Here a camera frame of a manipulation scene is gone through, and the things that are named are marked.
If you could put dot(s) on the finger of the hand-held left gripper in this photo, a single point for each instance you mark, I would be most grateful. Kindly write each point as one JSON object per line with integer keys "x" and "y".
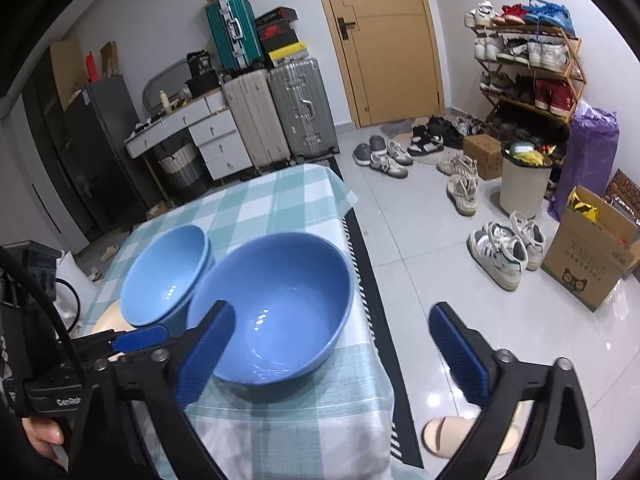
{"x": 142, "y": 337}

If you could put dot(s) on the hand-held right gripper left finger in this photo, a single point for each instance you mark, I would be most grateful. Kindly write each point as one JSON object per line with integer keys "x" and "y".
{"x": 205, "y": 350}

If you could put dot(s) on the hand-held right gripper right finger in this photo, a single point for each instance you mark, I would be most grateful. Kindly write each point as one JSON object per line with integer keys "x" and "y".
{"x": 460, "y": 355}

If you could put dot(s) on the large cream plate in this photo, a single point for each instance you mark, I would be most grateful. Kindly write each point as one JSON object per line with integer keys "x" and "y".
{"x": 107, "y": 320}

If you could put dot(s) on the light blue bowl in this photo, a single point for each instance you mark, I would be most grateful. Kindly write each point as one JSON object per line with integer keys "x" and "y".
{"x": 160, "y": 270}
{"x": 210, "y": 260}

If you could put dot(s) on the large blue bowl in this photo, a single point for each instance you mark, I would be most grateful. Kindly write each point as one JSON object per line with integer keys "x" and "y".
{"x": 280, "y": 300}

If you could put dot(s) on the person's left hand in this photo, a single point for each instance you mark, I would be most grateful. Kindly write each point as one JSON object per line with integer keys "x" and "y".
{"x": 42, "y": 432}

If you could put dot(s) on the beige slipper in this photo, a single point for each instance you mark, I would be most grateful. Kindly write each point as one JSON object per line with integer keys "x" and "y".
{"x": 110, "y": 253}
{"x": 450, "y": 435}

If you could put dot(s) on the white and green sneaker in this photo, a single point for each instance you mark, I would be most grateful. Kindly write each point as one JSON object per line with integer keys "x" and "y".
{"x": 500, "y": 260}
{"x": 532, "y": 240}

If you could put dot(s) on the small open cardboard box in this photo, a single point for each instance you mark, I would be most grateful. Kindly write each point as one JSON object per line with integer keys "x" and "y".
{"x": 160, "y": 211}

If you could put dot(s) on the cat print cardboard box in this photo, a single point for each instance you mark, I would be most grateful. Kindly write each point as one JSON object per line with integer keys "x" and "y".
{"x": 580, "y": 260}

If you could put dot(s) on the white striped sneaker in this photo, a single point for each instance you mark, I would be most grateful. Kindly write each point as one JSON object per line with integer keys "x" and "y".
{"x": 462, "y": 195}
{"x": 457, "y": 166}

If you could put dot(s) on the woven laundry basket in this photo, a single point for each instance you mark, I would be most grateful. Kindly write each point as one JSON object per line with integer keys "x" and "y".
{"x": 182, "y": 175}

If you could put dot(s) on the teal plaid tablecloth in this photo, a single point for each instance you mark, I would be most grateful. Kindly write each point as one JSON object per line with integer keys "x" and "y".
{"x": 280, "y": 200}

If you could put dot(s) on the white trash bin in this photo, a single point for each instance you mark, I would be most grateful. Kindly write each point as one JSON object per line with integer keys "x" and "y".
{"x": 522, "y": 190}

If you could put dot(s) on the dark grey refrigerator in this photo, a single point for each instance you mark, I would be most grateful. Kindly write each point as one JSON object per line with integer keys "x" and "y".
{"x": 100, "y": 160}

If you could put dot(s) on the plain brown cardboard box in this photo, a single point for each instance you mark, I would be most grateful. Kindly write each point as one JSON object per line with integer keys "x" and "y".
{"x": 480, "y": 157}

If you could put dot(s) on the white dressing table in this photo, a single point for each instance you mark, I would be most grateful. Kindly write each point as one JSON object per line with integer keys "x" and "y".
{"x": 220, "y": 150}

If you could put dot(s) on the scattered assorted shoes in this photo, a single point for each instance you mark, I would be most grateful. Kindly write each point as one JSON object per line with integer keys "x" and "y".
{"x": 395, "y": 157}

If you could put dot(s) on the purple plastic bag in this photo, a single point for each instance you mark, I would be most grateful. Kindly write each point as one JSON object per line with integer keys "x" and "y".
{"x": 585, "y": 160}

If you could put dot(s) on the beige suitcase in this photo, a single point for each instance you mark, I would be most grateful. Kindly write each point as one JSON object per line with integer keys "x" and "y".
{"x": 255, "y": 120}

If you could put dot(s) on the grey door mat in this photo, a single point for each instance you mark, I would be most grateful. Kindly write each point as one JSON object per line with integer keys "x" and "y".
{"x": 395, "y": 127}

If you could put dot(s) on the brown patterned box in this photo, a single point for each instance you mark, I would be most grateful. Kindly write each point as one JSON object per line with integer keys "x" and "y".
{"x": 627, "y": 187}

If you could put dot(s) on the white bottle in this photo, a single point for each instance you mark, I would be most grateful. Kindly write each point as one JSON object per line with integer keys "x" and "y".
{"x": 163, "y": 101}

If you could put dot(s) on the oval grey mirror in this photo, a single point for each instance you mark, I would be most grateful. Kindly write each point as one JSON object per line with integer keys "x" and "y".
{"x": 160, "y": 80}

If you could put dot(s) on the silver suitcase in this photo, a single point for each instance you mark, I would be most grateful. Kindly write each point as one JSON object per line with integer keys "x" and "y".
{"x": 300, "y": 110}

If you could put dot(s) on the black printed bag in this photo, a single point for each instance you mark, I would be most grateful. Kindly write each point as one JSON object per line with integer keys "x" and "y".
{"x": 202, "y": 72}

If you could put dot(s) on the red packet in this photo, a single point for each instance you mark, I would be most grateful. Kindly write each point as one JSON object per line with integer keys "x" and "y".
{"x": 92, "y": 67}

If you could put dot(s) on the tall flat cardboard piece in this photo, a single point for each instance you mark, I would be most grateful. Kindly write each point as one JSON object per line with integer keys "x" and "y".
{"x": 67, "y": 70}

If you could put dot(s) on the narrow cardboard piece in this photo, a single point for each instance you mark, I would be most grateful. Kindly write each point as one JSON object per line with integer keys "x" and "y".
{"x": 109, "y": 60}

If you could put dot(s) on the wooden door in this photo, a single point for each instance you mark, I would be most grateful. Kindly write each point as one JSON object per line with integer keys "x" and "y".
{"x": 390, "y": 60}

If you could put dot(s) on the yellow and black shoe box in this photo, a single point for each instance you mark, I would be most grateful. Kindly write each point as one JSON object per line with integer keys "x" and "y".
{"x": 287, "y": 52}

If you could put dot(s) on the rows of racked sneakers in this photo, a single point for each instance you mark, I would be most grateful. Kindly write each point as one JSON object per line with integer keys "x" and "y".
{"x": 550, "y": 52}

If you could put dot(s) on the teal suitcase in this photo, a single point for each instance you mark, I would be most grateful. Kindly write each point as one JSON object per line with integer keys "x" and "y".
{"x": 232, "y": 35}

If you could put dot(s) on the wooden shoe rack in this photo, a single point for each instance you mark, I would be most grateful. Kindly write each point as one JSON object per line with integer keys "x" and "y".
{"x": 576, "y": 57}

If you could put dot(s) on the red and black shoe box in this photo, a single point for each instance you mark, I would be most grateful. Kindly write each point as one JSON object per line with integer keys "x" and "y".
{"x": 275, "y": 32}

